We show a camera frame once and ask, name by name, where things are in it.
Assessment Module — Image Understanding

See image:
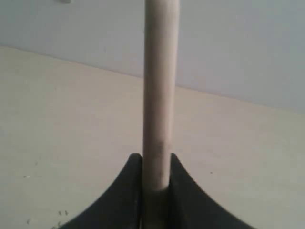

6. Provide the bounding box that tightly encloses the white wooden paint brush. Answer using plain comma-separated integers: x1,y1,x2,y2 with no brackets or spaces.
142,0,180,229

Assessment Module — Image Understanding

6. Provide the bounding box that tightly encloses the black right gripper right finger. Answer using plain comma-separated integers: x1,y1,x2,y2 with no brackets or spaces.
169,153,253,229

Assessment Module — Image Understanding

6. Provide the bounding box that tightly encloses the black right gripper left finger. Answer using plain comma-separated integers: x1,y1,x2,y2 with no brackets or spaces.
61,153,142,229

